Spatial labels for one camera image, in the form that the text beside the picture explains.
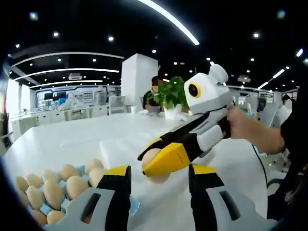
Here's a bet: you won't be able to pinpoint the blue egg tray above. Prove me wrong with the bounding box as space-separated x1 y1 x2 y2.
26 165 141 217

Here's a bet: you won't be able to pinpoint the operator in black shirt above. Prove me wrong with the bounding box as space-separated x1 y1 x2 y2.
266 86 308 222

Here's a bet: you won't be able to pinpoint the long ceiling light bar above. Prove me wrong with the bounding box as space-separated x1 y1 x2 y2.
138 0 200 46

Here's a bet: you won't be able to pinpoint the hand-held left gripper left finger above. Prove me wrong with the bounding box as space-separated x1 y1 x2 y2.
42 165 133 231

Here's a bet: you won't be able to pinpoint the cluster of brown eggs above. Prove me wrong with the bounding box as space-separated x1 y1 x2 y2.
14 158 108 227

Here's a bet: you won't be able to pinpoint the white foam tray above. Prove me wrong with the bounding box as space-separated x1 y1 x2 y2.
99 137 217 193

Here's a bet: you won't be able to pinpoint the green potted plant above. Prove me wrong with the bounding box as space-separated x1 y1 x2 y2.
145 76 191 120

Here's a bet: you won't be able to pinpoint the white table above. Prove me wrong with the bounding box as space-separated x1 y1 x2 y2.
2 113 282 228

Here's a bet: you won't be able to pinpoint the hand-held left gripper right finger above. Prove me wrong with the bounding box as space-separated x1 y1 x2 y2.
188 163 281 231

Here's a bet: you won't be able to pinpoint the white square pillar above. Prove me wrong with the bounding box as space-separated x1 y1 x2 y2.
121 53 158 114

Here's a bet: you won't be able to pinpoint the white office chair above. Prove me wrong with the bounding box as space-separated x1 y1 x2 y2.
109 95 127 114

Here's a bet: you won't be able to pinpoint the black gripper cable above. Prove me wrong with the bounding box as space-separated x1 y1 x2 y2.
251 143 269 191

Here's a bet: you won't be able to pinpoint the blue lit display shelves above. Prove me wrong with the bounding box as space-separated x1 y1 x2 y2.
36 85 109 109

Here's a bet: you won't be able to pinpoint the brown hen egg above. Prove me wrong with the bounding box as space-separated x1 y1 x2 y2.
142 148 171 185

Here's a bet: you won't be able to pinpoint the white cabinet row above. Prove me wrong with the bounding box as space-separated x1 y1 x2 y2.
11 105 111 135

